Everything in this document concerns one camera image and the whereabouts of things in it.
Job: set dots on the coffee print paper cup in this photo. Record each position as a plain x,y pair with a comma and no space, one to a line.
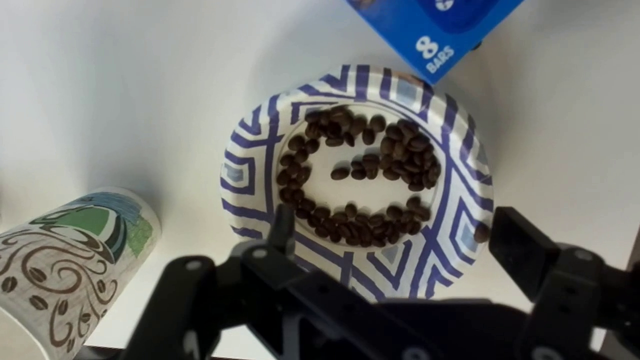
72,267

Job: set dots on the blue patterned paper bowl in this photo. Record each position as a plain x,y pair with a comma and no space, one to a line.
461,180

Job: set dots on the blue cereal bar box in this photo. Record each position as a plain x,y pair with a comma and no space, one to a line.
432,26

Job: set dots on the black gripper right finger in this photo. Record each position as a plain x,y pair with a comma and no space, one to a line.
566,286

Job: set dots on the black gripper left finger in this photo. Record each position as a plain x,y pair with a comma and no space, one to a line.
180,300

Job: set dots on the coffee bean pile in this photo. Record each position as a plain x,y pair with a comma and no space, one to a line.
406,152

